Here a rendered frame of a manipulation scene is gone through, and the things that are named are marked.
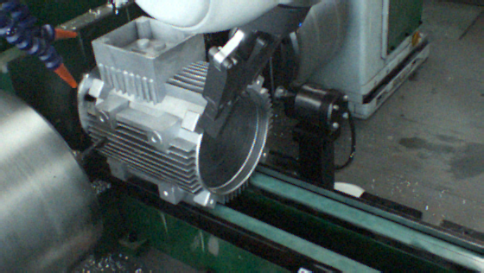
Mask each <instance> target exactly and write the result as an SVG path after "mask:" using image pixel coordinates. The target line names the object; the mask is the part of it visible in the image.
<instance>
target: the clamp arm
mask: <svg viewBox="0 0 484 273"><path fill-rule="evenodd" d="M262 77H264V83H263V88H264V89H266V90H269V91H268V92H267V93H269V94H270V96H269V97H268V98H271V101H270V103H272V106H271V108H273V109H275V108H277V107H278V106H279V105H280V104H281V103H283V102H281V101H279V100H277V99H280V95H277V93H278V92H279V93H281V92H282V91H283V90H279V89H283V63H282V49H281V42H280V43H279V44H278V46H277V49H276V50H275V52H274V53H273V54H272V56H271V58H270V59H269V60H268V62H267V64H266V65H265V66H264V70H263V71H262ZM284 90H286V89H284Z"/></svg>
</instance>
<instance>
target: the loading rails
mask: <svg viewBox="0 0 484 273"><path fill-rule="evenodd" d="M107 159H108V157H107V158H105V159H104V160H103V161H102V162H100V163H99V164H97V163H96V162H91V163H90V164H89V167H90V170H91V172H92V177H94V178H96V179H98V180H99V178H100V180H101V181H102V182H105V181H106V183H107V184H108V183H109V184H110V185H111V186H112V187H113V188H114V192H115V194H116V201H117V203H118V208H119V211H120V213H121V217H122V223H123V226H124V231H125V233H127V234H125V235H124V236H123V237H122V238H121V239H119V241H118V245H119V249H121V250H123V251H124V252H126V253H128V254H129V255H131V256H133V257H138V256H141V254H142V253H143V252H144V251H145V250H147V249H148V248H149V247H150V246H152V247H153V248H155V249H157V250H159V251H161V252H163V253H165V254H166V255H168V256H170V257H173V258H175V259H177V260H178V261H180V262H181V263H185V264H186V265H188V266H190V267H191V268H193V269H197V270H198V271H200V272H201V273H297V272H298V271H299V270H300V269H306V270H309V271H311V272H313V273H484V242H482V241H480V240H476V239H473V238H471V237H468V236H466V235H461V234H460V233H457V232H453V231H451V230H447V229H445V228H442V227H441V226H439V225H434V224H431V223H428V222H426V221H423V220H421V219H416V218H414V217H411V216H410V215H407V214H404V213H400V212H397V211H394V210H393V209H391V208H388V207H384V206H381V205H378V204H375V203H374V202H371V201H367V200H364V199H361V198H359V197H357V196H355V195H351V194H347V193H345V192H342V191H340V190H338V189H333V188H331V187H328V186H326V185H323V184H321V183H317V182H314V181H311V180H309V179H307V178H304V177H300V176H298V175H294V174H292V173H290V172H288V171H283V170H281V169H279V168H275V167H272V166H271V165H266V164H263V163H261V162H259V163H258V165H256V167H255V169H254V174H255V177H252V182H249V181H248V182H247V184H248V186H247V187H246V186H245V190H240V194H237V197H234V196H233V200H230V199H229V202H225V204H222V203H220V202H216V203H215V206H214V208H208V207H204V206H201V208H198V207H196V206H193V205H191V204H189V203H187V202H184V201H183V200H182V201H180V202H178V203H177V205H175V204H173V203H171V202H170V201H166V200H164V199H162V198H161V197H160V194H159V190H158V185H157V184H155V183H152V185H151V186H148V185H146V184H145V183H141V182H140V181H136V180H134V176H133V177H131V178H130V179H128V181H122V180H121V179H119V178H118V177H116V176H112V175H111V170H110V164H109V163H107V162H106V161H107Z"/></svg>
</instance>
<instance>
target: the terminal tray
mask: <svg viewBox="0 0 484 273"><path fill-rule="evenodd" d="M141 18H144V19H145V20H144V21H139V20H140V19H141ZM103 38H106V40H105V41H100V39H103ZM92 45H93V52H94V54H95V58H96V61H97V64H98V67H99V73H100V77H101V79H102V80H103V81H104V82H106V83H108V84H109V85H110V90H111V91H112V90H113V89H114V88H116V92H119V91H122V94H125V93H126V92H128V97H130V96H131V95H132V94H134V98H137V97H140V100H141V101H144V100H145V99H146V101H147V103H150V102H151V101H153V105H157V104H158V103H160V104H161V103H162V101H163V100H164V96H166V92H165V87H164V83H165V84H169V78H171V79H173V76H174V75H173V74H177V71H182V68H183V67H185V68H187V65H190V66H191V63H194V64H195V62H200V61H203V62H206V63H207V60H206V49H205V43H204V38H203V34H195V33H185V32H181V31H179V30H177V29H172V28H170V27H168V26H167V25H166V24H165V23H162V22H160V21H159V20H157V19H154V18H151V17H148V18H147V17H144V16H141V17H140V18H137V19H135V20H134V21H132V22H129V23H128V24H125V25H123V26H122V27H120V28H118V29H116V30H113V31H111V32H110V33H108V34H106V35H104V36H102V37H99V38H98V39H96V40H94V41H92ZM151 52H155V54H150V53H151Z"/></svg>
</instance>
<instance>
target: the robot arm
mask: <svg viewBox="0 0 484 273"><path fill-rule="evenodd" d="M320 1H322V0H136V3H137V4H138V5H139V6H141V7H142V9H143V10H144V11H145V12H147V13H148V14H149V15H150V16H152V17H154V18H155V19H157V20H159V21H160V22H162V23H165V24H166V25H167V26H168V27H170V28H172V29H177V30H179V31H181V32H185V33H195V34H203V33H214V32H219V31H222V30H227V29H231V30H230V32H229V35H228V37H229V40H228V41H227V44H226V45H225V46H224V47H223V48H222V47H211V48H210V49H209V51H208V59H209V64H208V71H207V77H206V80H205V84H204V87H203V91H202V94H201V96H202V97H203V98H204V99H205V100H206V101H207V105H206V107H205V108H204V111H203V112H202V114H201V119H200V121H199V122H198V125H199V126H200V127H201V128H202V129H203V130H205V131H206V132H207V133H208V134H209V135H210V136H211V137H213V138H214V139H216V138H217V137H218V136H220V134H222V133H223V132H224V130H225V128H226V125H227V123H228V121H229V120H230V118H231V116H232V113H233V111H234V109H235V108H236V106H237V104H238V103H239V100H240V98H239V97H241V98H242V99H243V100H246V99H247V98H248V97H249V96H250V95H251V94H250V93H249V92H248V91H247V90H246V87H247V86H248V85H250V86H251V85H252V84H255V83H256V80H257V78H258V76H259V74H260V73H261V72H262V71H263V70H264V66H265V65H266V64H267V62H268V60H269V59H270V58H271V56H272V54H273V53H274V52H275V50H276V49H277V46H278V44H279V43H280V41H281V40H282V39H283V36H284V35H288V34H290V33H293V32H295V31H296V30H297V29H299V28H300V27H301V26H302V23H303V22H304V20H305V18H306V17H307V15H308V13H309V11H310V9H311V8H312V6H313V5H317V4H318V3H320Z"/></svg>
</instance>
